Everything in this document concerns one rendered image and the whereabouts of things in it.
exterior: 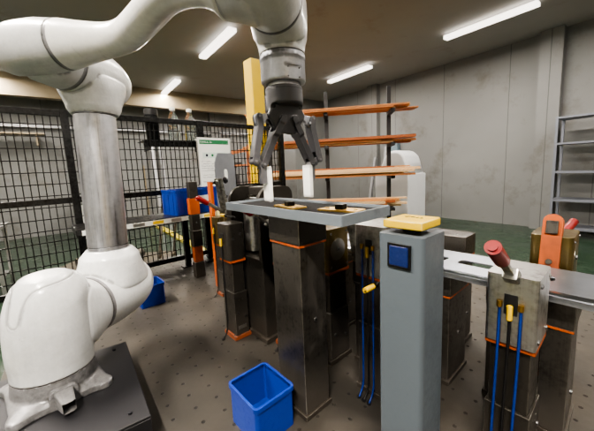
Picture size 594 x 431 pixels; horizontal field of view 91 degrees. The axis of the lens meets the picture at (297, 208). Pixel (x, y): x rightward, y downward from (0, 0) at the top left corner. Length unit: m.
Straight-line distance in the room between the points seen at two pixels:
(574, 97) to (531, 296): 6.23
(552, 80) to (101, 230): 6.54
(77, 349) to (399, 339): 0.68
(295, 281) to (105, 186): 0.59
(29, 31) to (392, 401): 0.96
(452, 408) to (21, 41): 1.19
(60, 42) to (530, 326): 0.99
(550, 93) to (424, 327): 6.30
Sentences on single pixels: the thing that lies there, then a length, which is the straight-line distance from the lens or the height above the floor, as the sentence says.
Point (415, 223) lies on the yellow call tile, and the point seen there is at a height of 1.16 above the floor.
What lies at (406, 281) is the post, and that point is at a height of 1.08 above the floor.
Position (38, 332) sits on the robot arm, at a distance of 0.83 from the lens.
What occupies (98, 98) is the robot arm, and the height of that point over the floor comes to 1.44.
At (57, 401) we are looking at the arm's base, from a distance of 0.87.
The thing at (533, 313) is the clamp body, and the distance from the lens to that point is 0.59.
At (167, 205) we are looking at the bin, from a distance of 1.68.
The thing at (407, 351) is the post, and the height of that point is 0.97.
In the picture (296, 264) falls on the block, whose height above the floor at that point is 1.05.
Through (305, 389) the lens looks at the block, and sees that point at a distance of 0.73.
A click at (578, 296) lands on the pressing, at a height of 1.00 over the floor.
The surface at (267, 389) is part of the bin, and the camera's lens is 0.82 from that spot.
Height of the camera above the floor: 1.24
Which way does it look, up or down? 8 degrees down
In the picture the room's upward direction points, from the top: 3 degrees counter-clockwise
